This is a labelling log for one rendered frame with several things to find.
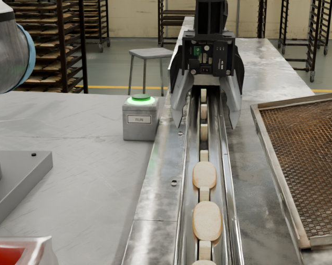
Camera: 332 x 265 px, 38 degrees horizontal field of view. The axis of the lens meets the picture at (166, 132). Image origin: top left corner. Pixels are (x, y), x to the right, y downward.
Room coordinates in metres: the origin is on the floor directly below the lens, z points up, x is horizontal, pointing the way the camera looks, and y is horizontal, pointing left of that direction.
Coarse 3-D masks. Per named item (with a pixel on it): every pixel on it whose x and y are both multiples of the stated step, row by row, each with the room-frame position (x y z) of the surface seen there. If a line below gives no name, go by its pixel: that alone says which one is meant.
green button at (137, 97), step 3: (132, 96) 0.96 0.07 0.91; (135, 96) 0.96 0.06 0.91; (138, 96) 0.96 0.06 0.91; (141, 96) 0.96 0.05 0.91; (144, 96) 0.96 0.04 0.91; (147, 96) 0.96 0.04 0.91; (150, 96) 0.97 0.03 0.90; (132, 99) 0.96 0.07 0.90; (135, 99) 0.95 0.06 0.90; (138, 99) 0.95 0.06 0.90; (141, 99) 0.95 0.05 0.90; (144, 99) 0.95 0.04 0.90; (147, 99) 0.95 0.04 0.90; (150, 99) 0.96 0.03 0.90
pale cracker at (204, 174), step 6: (198, 162) 0.73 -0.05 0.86; (204, 162) 0.73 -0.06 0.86; (210, 162) 0.73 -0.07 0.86; (198, 168) 0.70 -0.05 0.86; (204, 168) 0.70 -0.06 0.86; (210, 168) 0.70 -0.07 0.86; (192, 174) 0.69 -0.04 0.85; (198, 174) 0.68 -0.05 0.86; (204, 174) 0.68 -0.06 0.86; (210, 174) 0.68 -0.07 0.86; (216, 174) 0.69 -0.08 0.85; (198, 180) 0.66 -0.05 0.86; (204, 180) 0.66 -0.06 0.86; (210, 180) 0.66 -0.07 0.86; (198, 186) 0.65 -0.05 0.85; (204, 186) 0.65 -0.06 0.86; (210, 186) 0.65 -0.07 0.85
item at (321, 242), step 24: (312, 96) 0.92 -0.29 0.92; (264, 120) 0.85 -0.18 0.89; (288, 120) 0.83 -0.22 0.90; (312, 120) 0.81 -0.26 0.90; (264, 144) 0.71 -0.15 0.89; (288, 144) 0.72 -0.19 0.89; (312, 144) 0.71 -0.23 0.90; (312, 168) 0.62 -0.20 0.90; (288, 192) 0.55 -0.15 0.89; (288, 216) 0.49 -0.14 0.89; (312, 240) 0.43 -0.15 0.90
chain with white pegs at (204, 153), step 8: (200, 120) 1.03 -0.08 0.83; (200, 128) 0.95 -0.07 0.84; (200, 136) 0.89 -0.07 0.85; (200, 144) 0.86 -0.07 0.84; (200, 152) 0.74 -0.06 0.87; (200, 160) 0.74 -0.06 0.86; (200, 192) 0.60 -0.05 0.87; (208, 192) 0.60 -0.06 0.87; (200, 200) 0.60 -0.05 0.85; (208, 200) 0.60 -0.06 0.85; (200, 248) 0.46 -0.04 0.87; (208, 248) 0.46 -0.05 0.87; (200, 256) 0.46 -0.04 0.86; (208, 256) 0.46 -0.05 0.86
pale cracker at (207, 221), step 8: (200, 208) 0.57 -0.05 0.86; (208, 208) 0.57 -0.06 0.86; (216, 208) 0.57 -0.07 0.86; (200, 216) 0.55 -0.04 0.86; (208, 216) 0.55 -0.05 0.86; (216, 216) 0.55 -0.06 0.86; (192, 224) 0.54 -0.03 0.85; (200, 224) 0.53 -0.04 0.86; (208, 224) 0.53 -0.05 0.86; (216, 224) 0.53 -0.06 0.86; (200, 232) 0.51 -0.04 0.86; (208, 232) 0.51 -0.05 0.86; (216, 232) 0.51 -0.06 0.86; (200, 240) 0.51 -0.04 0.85; (208, 240) 0.50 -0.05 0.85
